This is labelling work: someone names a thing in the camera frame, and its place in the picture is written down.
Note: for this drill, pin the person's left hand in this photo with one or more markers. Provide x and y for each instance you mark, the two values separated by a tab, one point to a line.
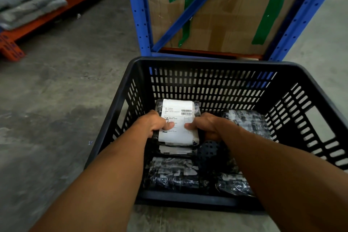
151	123

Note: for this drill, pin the person's right hand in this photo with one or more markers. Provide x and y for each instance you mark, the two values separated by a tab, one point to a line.
208	124

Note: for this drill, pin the person's left thumb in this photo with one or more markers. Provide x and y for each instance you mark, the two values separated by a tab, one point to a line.
167	126

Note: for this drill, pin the person's right thumb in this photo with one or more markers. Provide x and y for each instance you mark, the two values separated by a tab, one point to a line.
191	126

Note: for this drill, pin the black packet with white label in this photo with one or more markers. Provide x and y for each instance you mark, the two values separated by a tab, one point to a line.
178	120

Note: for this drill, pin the person's left forearm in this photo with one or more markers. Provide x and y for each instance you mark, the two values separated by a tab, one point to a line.
95	183

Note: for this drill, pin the person's right forearm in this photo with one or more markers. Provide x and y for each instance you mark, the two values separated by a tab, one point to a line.
288	183

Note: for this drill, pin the black plastic-wrapped packet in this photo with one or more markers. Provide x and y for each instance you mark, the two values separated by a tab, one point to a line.
174	172
175	149
233	184
248	121

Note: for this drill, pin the black plastic crate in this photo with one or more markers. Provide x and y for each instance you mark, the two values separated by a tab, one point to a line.
272	98

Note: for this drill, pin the large cardboard box green tape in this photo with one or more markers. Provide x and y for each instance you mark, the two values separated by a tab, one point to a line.
225	19

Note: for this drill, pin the blue metal shelf rack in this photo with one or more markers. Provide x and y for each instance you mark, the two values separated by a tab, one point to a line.
140	14

